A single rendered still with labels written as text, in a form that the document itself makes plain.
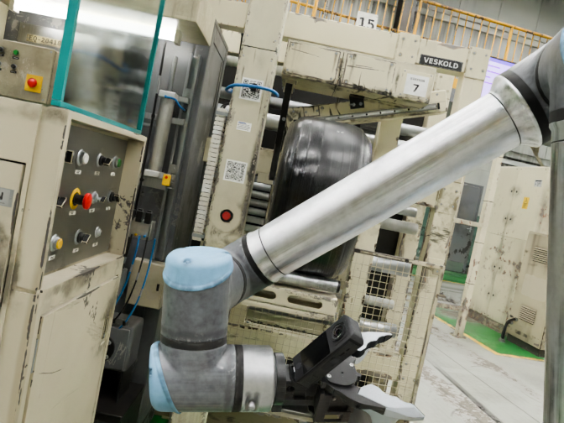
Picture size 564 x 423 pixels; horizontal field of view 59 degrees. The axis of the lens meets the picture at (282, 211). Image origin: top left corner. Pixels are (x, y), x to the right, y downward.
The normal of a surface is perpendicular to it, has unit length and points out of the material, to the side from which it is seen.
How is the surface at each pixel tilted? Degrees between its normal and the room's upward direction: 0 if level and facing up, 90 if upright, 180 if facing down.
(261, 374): 65
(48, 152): 90
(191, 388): 90
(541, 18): 90
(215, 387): 81
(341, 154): 55
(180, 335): 93
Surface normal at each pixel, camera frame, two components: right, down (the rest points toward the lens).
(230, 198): -0.01, 0.05
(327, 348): -0.75, -0.52
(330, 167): 0.07, -0.34
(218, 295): 0.74, 0.10
